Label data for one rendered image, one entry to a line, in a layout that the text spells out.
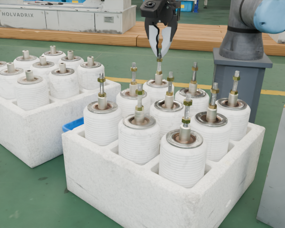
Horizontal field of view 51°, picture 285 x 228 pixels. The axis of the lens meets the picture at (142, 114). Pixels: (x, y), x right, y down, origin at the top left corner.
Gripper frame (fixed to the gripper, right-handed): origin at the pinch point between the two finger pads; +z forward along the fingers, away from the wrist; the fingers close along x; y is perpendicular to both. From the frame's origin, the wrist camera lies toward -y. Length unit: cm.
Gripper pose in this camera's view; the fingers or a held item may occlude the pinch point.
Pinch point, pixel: (159, 53)
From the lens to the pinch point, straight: 87.4
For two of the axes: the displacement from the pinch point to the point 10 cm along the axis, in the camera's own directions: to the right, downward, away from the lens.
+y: 3.7, -3.9, 8.4
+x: -9.3, -1.8, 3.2
